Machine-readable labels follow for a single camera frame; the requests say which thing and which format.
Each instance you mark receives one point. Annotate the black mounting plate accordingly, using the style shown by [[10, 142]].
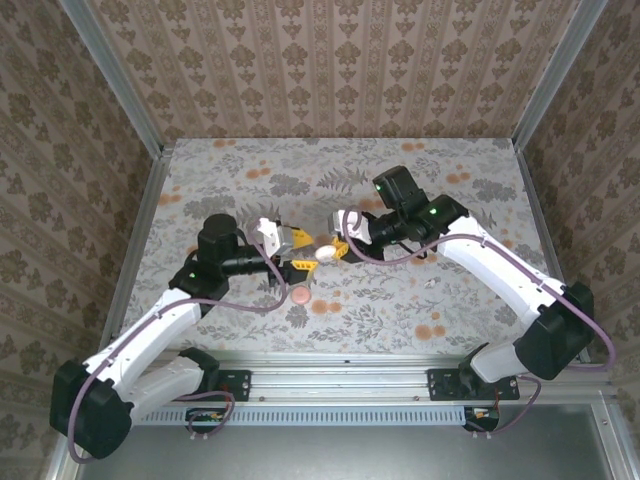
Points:
[[239, 385], [442, 385]]

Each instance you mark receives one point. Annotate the pink round case lid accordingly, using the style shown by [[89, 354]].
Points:
[[301, 295]]

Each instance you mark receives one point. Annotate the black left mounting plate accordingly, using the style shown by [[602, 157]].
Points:
[[239, 385]]

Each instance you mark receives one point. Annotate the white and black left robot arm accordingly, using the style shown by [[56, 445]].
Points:
[[170, 325]]

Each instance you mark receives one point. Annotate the grey metal panel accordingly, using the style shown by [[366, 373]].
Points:
[[350, 455]]

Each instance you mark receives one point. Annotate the aluminium frame post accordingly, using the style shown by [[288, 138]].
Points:
[[115, 75], [555, 75]]

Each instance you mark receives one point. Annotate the white round charging case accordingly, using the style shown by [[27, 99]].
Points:
[[325, 252]]

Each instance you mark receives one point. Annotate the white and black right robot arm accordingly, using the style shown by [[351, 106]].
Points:
[[500, 280]]

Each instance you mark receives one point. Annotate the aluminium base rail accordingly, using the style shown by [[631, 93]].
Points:
[[340, 380]]

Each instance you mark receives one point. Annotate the floral patterned table cover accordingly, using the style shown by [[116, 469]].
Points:
[[350, 325]]

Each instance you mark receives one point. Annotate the black controller board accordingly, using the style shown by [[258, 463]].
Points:
[[205, 419], [482, 417]]

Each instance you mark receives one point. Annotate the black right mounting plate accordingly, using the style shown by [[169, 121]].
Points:
[[442, 385]]

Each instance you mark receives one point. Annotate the aluminium table side rail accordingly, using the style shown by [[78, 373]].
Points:
[[140, 240], [536, 200]]

